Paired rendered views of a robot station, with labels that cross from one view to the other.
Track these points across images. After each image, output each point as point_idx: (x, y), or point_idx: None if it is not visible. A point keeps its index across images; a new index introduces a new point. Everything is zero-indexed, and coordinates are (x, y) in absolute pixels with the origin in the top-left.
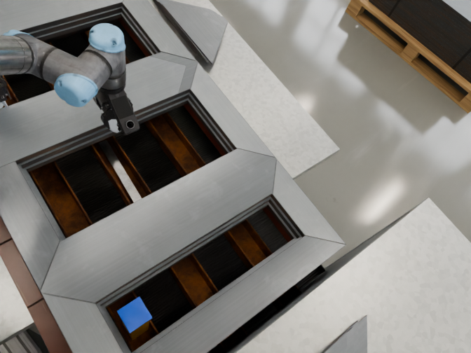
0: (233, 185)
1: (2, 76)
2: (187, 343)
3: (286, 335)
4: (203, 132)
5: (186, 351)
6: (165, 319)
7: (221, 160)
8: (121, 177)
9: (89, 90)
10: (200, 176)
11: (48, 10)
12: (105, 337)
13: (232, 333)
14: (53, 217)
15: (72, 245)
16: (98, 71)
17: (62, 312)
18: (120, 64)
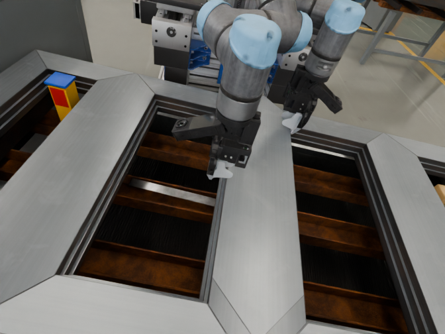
0: (26, 217)
1: (308, 112)
2: (2, 87)
3: None
4: None
5: (0, 83)
6: None
7: (69, 237)
8: (181, 191)
9: (202, 15)
10: (84, 196)
11: (417, 232)
12: (73, 71)
13: None
14: (179, 111)
15: (144, 95)
16: (216, 20)
17: (113, 71)
18: (224, 66)
